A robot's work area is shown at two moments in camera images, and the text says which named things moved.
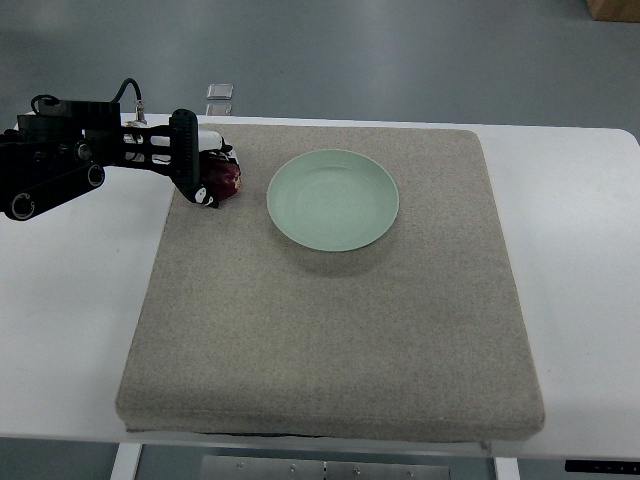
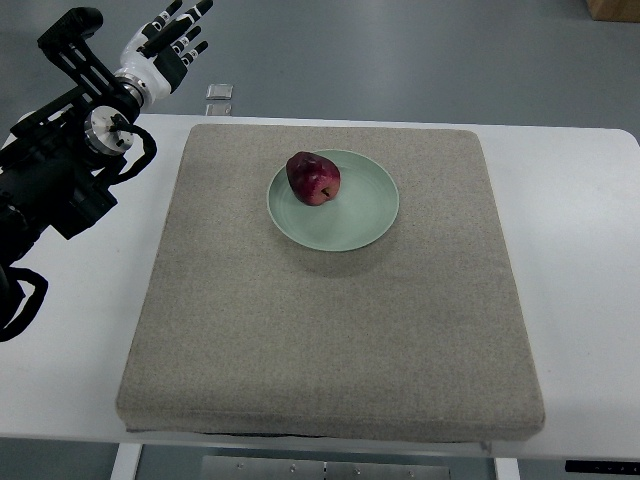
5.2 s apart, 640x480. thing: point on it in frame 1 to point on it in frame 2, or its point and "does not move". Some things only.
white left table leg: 126,461 does not move
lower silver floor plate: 218,109 does not move
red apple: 221,177 to 314,179
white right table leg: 507,468 does not move
